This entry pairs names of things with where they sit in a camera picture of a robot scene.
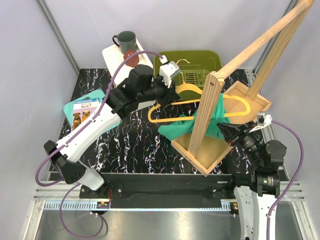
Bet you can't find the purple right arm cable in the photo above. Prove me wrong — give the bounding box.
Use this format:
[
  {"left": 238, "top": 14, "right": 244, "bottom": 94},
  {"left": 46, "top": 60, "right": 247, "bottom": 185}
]
[{"left": 264, "top": 119, "right": 305, "bottom": 240}]

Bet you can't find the yellow clothes hanger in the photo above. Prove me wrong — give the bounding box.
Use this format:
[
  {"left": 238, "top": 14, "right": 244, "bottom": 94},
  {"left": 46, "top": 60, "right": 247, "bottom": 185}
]
[{"left": 147, "top": 58, "right": 251, "bottom": 125}]

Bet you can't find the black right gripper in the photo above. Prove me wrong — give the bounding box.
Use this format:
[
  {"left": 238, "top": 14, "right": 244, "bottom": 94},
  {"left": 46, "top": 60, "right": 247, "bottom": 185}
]
[{"left": 216, "top": 120, "right": 263, "bottom": 166}]

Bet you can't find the dog picture book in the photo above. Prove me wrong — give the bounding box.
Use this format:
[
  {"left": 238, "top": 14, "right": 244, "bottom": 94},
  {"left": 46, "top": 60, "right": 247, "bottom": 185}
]
[{"left": 71, "top": 98, "right": 100, "bottom": 131}]

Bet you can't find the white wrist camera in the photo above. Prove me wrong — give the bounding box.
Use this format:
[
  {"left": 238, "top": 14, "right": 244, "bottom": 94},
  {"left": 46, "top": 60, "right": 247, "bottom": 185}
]
[
  {"left": 250, "top": 112, "right": 272, "bottom": 132},
  {"left": 159, "top": 61, "right": 181, "bottom": 89}
]

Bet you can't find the green tank top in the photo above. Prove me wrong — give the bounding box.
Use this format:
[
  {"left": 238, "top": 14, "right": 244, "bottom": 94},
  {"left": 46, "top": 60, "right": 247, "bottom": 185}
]
[{"left": 157, "top": 93, "right": 232, "bottom": 142}]

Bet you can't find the wooden clothes rack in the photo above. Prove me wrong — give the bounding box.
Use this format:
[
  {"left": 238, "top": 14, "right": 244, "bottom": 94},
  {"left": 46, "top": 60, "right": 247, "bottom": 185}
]
[{"left": 171, "top": 0, "right": 314, "bottom": 177}]

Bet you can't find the dark green mug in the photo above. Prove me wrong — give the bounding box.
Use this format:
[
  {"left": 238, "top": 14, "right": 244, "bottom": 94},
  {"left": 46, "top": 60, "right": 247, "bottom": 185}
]
[{"left": 112, "top": 31, "right": 137, "bottom": 54}]

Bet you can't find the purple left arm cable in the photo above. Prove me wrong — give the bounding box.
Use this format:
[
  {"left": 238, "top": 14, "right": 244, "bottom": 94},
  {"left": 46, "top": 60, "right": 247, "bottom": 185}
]
[{"left": 34, "top": 50, "right": 167, "bottom": 237}]

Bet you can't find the red brown die block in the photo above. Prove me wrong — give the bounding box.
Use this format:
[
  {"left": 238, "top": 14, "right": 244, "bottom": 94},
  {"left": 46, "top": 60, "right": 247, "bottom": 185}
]
[{"left": 123, "top": 49, "right": 140, "bottom": 68}]

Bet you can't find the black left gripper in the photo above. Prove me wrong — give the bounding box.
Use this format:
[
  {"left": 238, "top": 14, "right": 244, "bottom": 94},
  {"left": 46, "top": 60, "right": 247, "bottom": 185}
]
[{"left": 137, "top": 72, "right": 181, "bottom": 108}]

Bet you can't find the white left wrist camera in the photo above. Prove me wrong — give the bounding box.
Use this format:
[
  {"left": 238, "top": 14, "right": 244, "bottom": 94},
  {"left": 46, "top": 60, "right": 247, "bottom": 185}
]
[{"left": 159, "top": 61, "right": 181, "bottom": 89}]

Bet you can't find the white foam block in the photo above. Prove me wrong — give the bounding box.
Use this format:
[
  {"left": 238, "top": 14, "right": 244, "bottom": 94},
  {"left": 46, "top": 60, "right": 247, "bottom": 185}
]
[{"left": 101, "top": 43, "right": 154, "bottom": 88}]

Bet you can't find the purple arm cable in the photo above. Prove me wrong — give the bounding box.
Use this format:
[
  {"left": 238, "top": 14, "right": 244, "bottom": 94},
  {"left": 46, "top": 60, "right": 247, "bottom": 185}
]
[
  {"left": 34, "top": 50, "right": 167, "bottom": 237},
  {"left": 264, "top": 119, "right": 305, "bottom": 240}
]

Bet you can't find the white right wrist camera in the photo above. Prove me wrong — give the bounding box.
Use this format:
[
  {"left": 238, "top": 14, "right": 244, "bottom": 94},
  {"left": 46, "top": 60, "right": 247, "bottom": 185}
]
[{"left": 250, "top": 112, "right": 272, "bottom": 132}]

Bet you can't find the olive green plastic basket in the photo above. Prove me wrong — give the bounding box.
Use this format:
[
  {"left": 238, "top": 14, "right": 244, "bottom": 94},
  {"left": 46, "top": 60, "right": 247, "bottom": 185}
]
[{"left": 160, "top": 50, "right": 222, "bottom": 89}]

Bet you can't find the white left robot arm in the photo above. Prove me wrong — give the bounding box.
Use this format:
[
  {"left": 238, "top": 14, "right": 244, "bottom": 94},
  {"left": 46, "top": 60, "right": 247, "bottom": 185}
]
[{"left": 44, "top": 61, "right": 180, "bottom": 198}]

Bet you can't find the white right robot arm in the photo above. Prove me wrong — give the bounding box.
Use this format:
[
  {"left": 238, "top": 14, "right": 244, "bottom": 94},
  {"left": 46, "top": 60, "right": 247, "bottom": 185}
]
[{"left": 217, "top": 121, "right": 287, "bottom": 240}]

